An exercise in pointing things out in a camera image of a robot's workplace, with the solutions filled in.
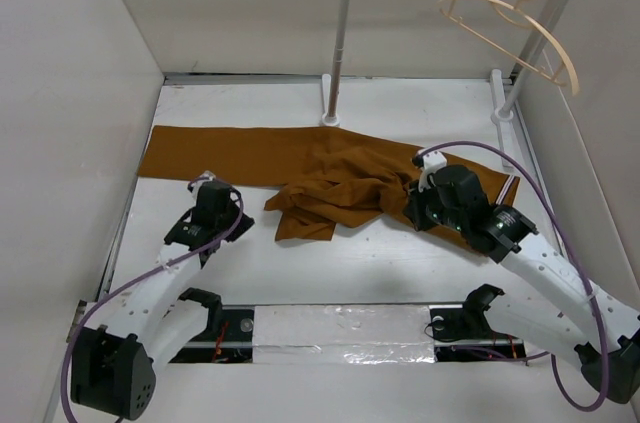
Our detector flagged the brown trousers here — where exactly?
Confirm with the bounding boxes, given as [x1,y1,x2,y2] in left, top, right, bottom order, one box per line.
[138,125,521,243]

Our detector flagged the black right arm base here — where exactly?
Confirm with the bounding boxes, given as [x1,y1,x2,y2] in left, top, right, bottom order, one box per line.
[424,304,527,363]

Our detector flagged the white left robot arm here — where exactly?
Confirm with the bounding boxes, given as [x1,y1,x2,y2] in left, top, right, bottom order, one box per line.
[60,173,254,422]

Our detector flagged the silver foil tape strip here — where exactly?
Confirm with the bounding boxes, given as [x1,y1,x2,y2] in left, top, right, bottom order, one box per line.
[252,304,435,365]

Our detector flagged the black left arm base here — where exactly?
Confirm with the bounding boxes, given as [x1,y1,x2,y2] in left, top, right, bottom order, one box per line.
[171,306,255,364]

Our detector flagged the white metal clothes rack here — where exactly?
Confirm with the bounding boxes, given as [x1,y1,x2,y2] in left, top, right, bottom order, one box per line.
[317,0,590,132]

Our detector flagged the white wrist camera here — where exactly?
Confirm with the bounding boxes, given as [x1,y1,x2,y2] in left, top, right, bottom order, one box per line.
[187,170,216,193]
[412,149,447,192]

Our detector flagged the beige wooden clothes hanger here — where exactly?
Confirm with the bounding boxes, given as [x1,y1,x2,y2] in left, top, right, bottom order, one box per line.
[438,0,581,96]

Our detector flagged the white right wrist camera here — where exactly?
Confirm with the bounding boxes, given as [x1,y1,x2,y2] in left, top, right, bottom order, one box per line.
[412,149,447,192]

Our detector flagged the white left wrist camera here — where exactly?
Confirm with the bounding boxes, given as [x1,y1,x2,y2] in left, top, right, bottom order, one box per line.
[187,170,216,193]

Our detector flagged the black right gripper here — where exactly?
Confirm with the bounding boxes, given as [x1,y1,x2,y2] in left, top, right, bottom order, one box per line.
[403,175,466,232]

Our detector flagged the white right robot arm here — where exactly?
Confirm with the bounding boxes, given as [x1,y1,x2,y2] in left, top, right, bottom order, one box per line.
[404,151,639,404]

